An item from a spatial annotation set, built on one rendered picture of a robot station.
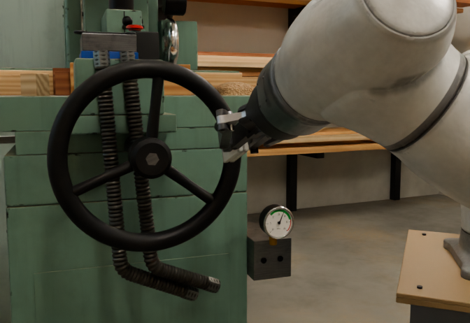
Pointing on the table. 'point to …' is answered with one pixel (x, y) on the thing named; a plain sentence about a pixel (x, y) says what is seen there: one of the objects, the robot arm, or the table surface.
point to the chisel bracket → (114, 22)
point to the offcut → (34, 84)
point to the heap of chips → (235, 88)
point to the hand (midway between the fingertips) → (235, 147)
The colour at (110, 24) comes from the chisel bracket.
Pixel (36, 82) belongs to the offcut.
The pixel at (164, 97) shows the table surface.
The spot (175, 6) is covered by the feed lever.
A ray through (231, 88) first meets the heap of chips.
